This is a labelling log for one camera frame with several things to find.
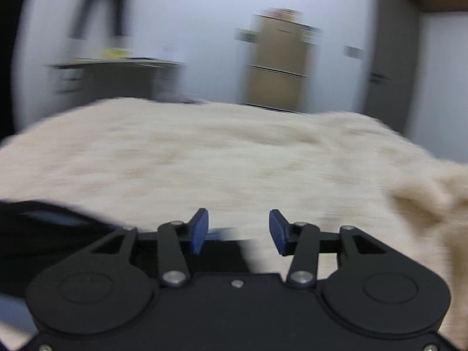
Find items on fridge top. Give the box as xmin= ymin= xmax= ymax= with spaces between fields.
xmin=264 ymin=8 xmax=301 ymax=22

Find grey door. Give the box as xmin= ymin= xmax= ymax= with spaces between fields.
xmin=362 ymin=0 xmax=420 ymax=135

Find cream fluffy blanket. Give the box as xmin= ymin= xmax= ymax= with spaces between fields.
xmin=1 ymin=98 xmax=467 ymax=350

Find black and blue garment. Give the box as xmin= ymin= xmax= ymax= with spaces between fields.
xmin=1 ymin=200 xmax=253 ymax=298

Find yellow box on table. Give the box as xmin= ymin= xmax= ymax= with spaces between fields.
xmin=101 ymin=48 xmax=130 ymax=60

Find wall power socket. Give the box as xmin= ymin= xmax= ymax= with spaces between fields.
xmin=235 ymin=29 xmax=257 ymax=43

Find wall light switch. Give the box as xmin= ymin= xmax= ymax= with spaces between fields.
xmin=344 ymin=45 xmax=364 ymax=59

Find grey folding table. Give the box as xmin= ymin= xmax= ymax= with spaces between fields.
xmin=48 ymin=58 xmax=183 ymax=101

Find gold two-door fridge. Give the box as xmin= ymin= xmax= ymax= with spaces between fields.
xmin=245 ymin=15 xmax=320 ymax=113

